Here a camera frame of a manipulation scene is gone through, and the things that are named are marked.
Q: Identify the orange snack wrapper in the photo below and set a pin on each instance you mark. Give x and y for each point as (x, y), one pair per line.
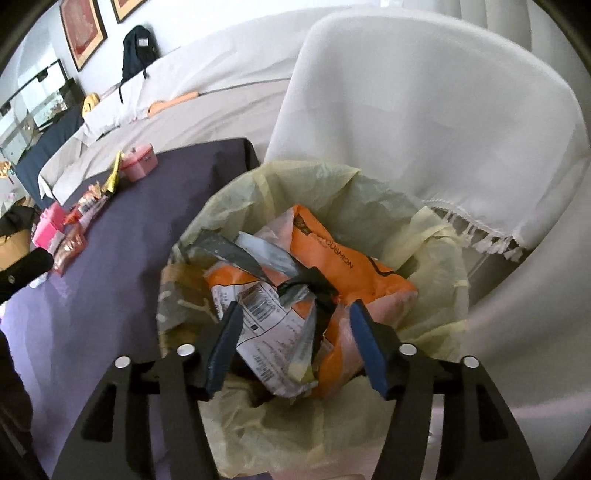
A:
(92, 199)

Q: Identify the dark blue cover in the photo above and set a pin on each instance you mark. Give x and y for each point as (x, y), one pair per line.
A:
(46, 143)

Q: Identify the pink toy pot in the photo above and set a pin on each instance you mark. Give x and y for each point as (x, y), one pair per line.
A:
(138, 161)

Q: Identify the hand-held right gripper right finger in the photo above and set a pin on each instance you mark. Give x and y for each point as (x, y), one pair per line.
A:
(369, 350)

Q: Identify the glass tank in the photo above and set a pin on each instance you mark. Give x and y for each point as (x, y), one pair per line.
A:
(41, 101)

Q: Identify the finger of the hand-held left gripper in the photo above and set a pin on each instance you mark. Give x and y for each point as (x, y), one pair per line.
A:
(23, 274)

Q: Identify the bin with yellow bag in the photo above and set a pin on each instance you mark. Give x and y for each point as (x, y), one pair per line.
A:
(369, 198)

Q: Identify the dark backpack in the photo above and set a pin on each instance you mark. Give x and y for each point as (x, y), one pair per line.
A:
(138, 55)

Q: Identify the red picture with gold character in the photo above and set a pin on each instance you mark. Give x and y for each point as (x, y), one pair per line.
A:
(127, 7)

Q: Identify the yellow wall ornament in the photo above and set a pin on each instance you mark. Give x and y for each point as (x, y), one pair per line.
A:
(4, 170)

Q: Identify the orange plastic bag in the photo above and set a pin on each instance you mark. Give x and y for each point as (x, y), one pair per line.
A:
(351, 267)

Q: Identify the white fringed throw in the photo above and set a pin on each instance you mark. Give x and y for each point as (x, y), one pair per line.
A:
(415, 115)

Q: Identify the tall red framed picture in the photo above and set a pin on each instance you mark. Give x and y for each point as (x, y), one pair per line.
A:
(83, 27)

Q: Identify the red snack wrapper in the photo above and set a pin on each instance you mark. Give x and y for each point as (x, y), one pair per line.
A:
(69, 251)

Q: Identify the white curtain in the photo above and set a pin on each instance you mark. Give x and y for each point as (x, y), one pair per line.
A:
(503, 27)

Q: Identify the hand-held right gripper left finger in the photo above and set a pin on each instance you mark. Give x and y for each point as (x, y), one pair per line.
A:
(224, 346)

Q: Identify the black and tan bag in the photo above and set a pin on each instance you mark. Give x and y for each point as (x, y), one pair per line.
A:
(14, 230)

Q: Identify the pink toy box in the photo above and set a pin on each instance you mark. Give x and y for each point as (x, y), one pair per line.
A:
(48, 221)

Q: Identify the purple tablecloth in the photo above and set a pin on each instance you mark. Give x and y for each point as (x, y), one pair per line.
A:
(115, 254)

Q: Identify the yellow plush toy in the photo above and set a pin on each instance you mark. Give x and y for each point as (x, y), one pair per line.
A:
(91, 104)

